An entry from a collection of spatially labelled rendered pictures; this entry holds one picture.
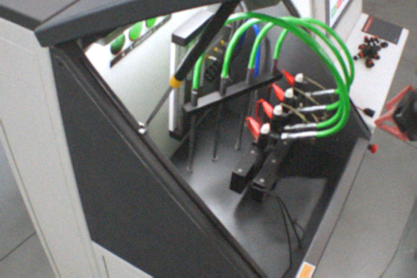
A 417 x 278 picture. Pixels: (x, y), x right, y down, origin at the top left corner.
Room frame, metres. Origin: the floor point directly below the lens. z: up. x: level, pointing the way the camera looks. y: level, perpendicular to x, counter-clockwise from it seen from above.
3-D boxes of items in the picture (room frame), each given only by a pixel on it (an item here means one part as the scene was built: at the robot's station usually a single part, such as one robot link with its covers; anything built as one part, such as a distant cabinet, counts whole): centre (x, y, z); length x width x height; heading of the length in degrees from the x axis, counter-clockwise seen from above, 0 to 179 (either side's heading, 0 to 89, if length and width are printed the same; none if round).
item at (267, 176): (0.91, -0.20, 0.91); 0.34 x 0.10 x 0.15; 154
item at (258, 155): (0.79, -0.16, 1.01); 0.05 x 0.03 x 0.21; 64
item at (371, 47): (1.40, -0.60, 1.01); 0.23 x 0.11 x 0.06; 154
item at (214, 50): (1.13, -0.01, 1.20); 0.13 x 0.03 x 0.31; 154
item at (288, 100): (0.94, -0.23, 1.01); 0.05 x 0.03 x 0.21; 64
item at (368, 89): (1.36, -0.58, 0.97); 0.70 x 0.22 x 0.03; 154
